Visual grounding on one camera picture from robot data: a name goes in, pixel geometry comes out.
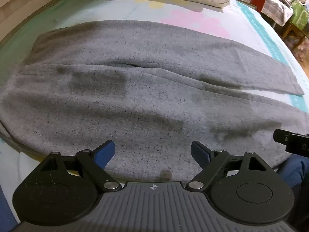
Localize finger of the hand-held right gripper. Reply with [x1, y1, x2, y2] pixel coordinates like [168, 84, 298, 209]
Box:
[273, 129, 309, 155]

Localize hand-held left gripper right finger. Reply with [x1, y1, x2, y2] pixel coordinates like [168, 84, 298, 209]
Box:
[186, 141, 276, 191]

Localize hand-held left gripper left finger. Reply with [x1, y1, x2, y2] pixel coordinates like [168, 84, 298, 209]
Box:
[39, 140, 122, 193]

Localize grey pants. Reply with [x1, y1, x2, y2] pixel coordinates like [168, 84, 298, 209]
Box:
[0, 20, 305, 182]

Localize person's blue jeans leg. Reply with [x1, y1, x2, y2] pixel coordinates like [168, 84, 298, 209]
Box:
[276, 153, 309, 232]
[0, 183, 19, 232]

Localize wooden chair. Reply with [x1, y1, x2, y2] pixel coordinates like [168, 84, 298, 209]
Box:
[281, 20, 309, 55]

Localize green patterned cloth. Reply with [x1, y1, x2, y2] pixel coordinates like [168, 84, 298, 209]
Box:
[289, 0, 309, 31]

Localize patterned blanket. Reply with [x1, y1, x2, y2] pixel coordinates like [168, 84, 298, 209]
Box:
[262, 0, 296, 27]

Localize pastel printed bed sheet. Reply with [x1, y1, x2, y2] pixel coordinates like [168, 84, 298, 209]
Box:
[0, 0, 309, 225]

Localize wooden bed headboard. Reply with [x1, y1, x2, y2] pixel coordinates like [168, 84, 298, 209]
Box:
[0, 0, 103, 44]

